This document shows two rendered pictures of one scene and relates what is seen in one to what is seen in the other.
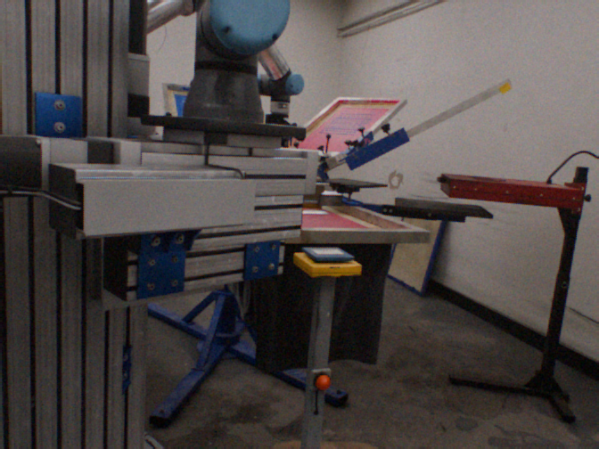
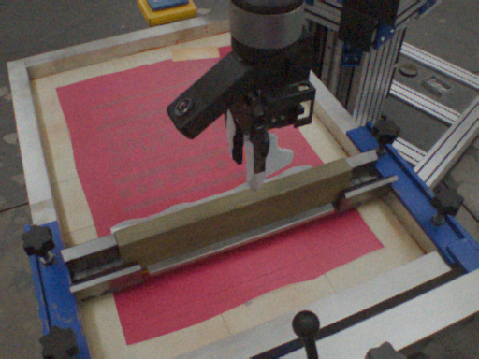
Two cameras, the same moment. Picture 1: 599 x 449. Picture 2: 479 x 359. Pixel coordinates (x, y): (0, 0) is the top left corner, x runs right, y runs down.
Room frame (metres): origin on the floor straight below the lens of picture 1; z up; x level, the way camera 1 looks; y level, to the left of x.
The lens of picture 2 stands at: (2.41, 0.06, 1.60)
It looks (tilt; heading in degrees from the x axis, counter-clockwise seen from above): 47 degrees down; 178
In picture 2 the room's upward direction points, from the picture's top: straight up
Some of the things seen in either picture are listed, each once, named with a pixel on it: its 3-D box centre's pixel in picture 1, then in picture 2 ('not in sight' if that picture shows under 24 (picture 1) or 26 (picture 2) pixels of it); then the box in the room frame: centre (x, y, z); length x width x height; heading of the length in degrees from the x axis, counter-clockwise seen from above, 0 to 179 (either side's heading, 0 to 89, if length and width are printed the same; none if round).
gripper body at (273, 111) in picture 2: (276, 130); (268, 78); (1.95, 0.11, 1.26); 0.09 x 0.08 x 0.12; 111
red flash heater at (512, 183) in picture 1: (506, 190); not in sight; (2.52, -1.02, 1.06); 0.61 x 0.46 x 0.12; 81
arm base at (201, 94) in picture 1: (225, 93); not in sight; (0.96, 0.16, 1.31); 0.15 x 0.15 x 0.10
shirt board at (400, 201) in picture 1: (354, 205); not in sight; (2.65, -0.28, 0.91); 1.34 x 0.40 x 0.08; 81
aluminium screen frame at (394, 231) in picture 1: (297, 213); (194, 149); (1.77, 0.01, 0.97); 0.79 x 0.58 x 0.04; 21
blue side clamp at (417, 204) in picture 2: not in sight; (403, 195); (1.90, 0.36, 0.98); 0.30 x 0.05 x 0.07; 21
